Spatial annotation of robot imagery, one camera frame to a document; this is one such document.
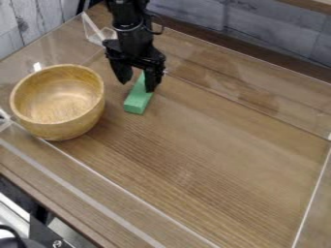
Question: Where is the clear acrylic corner bracket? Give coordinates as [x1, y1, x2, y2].
[82, 12, 118, 46]

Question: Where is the wooden bowl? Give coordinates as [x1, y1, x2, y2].
[10, 64, 105, 140]

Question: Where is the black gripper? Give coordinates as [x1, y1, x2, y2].
[103, 27, 166, 93]

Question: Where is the black metal table bracket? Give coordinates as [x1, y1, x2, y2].
[29, 216, 71, 248]

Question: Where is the green rectangular block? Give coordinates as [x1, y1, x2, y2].
[125, 74, 153, 114]

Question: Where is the black cable lower left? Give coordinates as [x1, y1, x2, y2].
[0, 225, 25, 248]

